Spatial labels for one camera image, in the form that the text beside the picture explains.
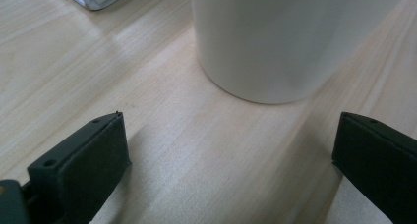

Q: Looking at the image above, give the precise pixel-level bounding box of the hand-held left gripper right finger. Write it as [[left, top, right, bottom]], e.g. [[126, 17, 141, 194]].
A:
[[331, 111, 417, 224]]

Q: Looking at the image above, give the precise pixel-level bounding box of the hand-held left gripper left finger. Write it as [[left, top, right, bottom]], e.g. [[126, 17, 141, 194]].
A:
[[20, 111, 132, 224]]

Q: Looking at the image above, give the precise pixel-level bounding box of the white cup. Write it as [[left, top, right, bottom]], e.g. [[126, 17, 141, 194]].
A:
[[189, 0, 413, 105]]

